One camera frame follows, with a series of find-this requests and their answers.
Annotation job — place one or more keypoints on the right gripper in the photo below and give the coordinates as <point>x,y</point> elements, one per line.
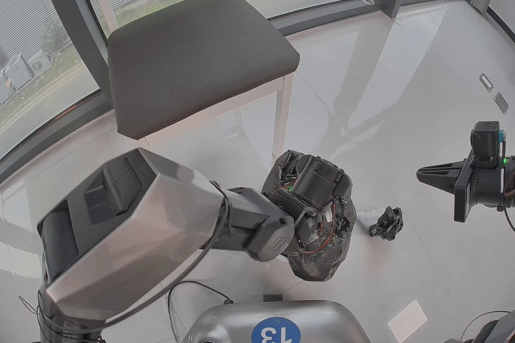
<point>487,188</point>

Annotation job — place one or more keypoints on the black plastic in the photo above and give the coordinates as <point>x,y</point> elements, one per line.
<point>387,224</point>

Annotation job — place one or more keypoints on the black plastic bag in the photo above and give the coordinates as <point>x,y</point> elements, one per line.
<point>318,265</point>

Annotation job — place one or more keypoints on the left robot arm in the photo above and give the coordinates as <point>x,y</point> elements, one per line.
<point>132,220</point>

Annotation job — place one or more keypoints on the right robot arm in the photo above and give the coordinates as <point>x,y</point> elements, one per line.
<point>510,188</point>

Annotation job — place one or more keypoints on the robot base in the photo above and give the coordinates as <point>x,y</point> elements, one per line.
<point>257,319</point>

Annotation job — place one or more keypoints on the clear printed wrapper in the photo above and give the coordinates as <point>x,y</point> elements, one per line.
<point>368,219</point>

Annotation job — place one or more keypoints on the dark grey seat chair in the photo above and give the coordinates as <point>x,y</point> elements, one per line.
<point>193,60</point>

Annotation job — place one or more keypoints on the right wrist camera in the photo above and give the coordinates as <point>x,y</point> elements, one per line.
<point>485,140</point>

